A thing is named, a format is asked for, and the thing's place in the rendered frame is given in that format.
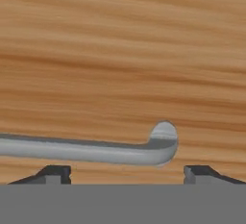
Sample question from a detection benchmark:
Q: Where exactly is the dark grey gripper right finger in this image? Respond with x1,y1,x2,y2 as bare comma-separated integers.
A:
183,164,246,186

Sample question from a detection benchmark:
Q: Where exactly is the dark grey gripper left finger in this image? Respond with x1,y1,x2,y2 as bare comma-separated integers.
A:
8,164,72,186

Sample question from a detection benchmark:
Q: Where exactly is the wooden cabinet door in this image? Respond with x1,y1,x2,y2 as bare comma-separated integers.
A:
0,0,246,186

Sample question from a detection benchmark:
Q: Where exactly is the grey metal cabinet handle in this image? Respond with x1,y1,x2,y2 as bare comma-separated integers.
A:
0,120,179,166

